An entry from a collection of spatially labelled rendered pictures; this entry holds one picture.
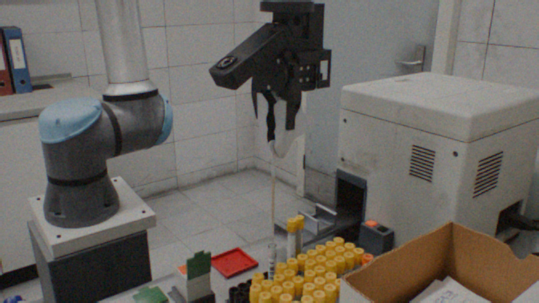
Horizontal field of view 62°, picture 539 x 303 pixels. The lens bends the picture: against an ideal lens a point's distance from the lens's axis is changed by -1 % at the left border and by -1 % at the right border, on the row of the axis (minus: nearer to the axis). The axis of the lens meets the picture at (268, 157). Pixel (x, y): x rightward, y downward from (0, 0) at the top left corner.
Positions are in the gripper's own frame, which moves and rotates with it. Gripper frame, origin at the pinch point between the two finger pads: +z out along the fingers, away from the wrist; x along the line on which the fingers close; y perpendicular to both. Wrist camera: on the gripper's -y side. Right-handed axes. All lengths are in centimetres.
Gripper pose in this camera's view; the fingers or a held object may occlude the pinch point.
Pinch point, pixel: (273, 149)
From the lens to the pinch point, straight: 63.9
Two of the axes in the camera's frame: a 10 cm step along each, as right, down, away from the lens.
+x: -6.1, -2.8, 7.4
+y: 7.9, -2.1, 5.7
